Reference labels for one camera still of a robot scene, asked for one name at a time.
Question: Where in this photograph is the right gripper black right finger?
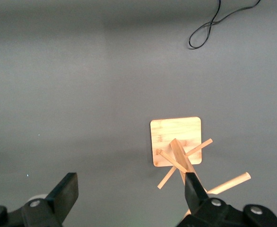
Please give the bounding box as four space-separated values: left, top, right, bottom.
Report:
176 171 277 227

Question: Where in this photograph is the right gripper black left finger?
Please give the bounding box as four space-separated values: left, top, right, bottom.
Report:
0 172 79 227

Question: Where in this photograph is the wooden cup rack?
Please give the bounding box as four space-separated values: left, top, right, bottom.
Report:
149 116 251 217

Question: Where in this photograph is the dark grey table mat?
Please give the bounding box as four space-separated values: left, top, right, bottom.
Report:
0 0 277 227

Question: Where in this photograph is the thin black table cable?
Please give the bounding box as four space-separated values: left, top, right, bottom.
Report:
188 0 262 50

